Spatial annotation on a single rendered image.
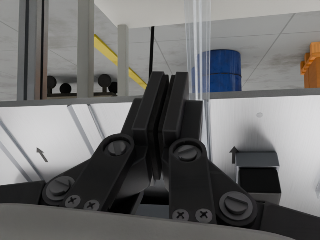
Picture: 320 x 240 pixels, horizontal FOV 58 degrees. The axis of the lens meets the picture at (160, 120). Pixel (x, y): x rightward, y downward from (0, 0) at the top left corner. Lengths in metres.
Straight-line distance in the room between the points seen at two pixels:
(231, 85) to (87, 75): 2.71
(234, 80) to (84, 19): 2.72
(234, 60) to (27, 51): 2.94
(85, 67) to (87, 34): 0.08
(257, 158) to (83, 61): 0.52
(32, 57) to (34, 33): 0.05
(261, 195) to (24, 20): 0.53
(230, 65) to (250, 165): 3.08
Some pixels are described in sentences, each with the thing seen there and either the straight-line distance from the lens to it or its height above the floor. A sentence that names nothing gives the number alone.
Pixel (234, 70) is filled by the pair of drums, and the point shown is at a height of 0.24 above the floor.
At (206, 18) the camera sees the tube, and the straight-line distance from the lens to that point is 0.20.
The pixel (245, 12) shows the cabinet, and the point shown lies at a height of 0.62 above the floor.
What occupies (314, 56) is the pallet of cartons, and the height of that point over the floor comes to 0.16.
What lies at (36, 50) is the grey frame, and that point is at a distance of 0.61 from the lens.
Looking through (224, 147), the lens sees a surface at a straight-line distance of 0.30.
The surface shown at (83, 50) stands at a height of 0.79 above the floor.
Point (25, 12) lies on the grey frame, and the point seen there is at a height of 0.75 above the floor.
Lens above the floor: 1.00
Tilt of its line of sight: 4 degrees down
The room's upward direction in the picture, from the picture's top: 179 degrees clockwise
